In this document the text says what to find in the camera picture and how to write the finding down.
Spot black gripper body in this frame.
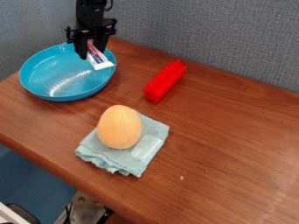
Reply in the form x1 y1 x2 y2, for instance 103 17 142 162
66 18 118 44

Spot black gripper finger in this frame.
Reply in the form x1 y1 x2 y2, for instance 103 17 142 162
94 30 110 52
74 31 89 60

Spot white toothpaste tube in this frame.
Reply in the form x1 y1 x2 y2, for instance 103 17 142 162
87 43 115 70

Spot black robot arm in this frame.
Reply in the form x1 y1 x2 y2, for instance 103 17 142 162
66 0 118 60

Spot blue plastic plate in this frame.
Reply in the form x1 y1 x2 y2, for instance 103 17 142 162
19 44 118 102

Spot red plastic block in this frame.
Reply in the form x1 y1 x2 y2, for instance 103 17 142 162
143 59 188 103

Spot orange egg-shaped sponge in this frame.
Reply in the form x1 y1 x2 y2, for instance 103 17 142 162
98 105 142 150

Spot clear small plastic bottle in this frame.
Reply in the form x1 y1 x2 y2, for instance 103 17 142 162
131 135 163 162

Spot light blue folded cloth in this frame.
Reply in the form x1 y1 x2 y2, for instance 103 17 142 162
75 114 170 178

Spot grey stand under table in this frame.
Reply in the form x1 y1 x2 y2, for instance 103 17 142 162
54 191 114 224

